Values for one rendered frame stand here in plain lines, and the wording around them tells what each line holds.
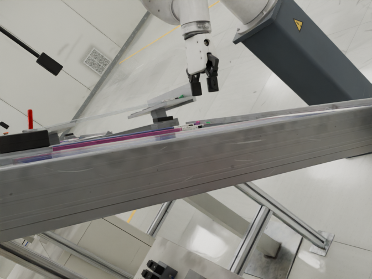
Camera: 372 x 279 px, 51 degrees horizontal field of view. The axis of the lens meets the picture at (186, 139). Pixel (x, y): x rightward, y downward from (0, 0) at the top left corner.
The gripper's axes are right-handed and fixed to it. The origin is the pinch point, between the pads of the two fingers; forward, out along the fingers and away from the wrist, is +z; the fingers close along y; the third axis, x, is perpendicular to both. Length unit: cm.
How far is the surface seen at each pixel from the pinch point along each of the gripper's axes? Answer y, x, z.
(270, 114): -31.1, 3.4, 8.7
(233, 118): -17.5, 3.4, 8.6
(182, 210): 124, -46, 63
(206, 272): -20.8, 18.1, 41.2
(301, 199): 32, -59, 48
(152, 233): 82, -8, 60
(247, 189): 10.0, -16.8, 32.8
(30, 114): 5.2, 46.2, 0.8
